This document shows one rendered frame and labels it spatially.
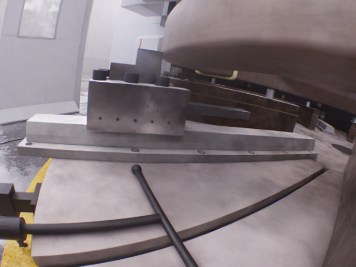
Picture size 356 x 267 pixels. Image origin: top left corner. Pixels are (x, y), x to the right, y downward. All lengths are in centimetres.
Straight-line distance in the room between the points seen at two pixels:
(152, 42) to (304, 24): 362
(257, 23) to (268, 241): 63
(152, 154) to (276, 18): 76
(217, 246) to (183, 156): 54
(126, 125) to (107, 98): 14
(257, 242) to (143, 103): 68
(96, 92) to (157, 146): 41
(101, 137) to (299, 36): 86
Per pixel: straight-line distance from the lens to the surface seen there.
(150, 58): 95
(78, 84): 333
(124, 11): 536
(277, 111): 209
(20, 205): 78
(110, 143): 96
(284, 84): 432
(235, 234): 65
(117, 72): 93
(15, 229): 58
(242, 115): 121
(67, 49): 312
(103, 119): 84
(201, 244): 59
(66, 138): 98
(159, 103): 85
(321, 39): 44
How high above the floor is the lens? 74
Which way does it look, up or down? 17 degrees down
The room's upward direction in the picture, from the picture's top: 10 degrees clockwise
